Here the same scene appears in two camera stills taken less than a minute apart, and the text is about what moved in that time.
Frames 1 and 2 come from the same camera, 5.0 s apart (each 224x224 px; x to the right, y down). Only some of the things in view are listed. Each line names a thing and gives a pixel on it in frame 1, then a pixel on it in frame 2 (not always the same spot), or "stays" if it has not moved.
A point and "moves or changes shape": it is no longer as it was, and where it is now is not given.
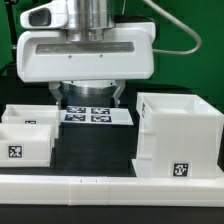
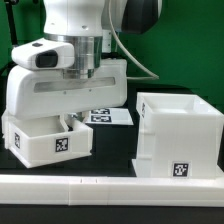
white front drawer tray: x=25 y=145 moves or changes shape
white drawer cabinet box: x=178 y=136 stays
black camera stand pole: x=12 y=27 stays
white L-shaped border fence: x=49 y=190 stays
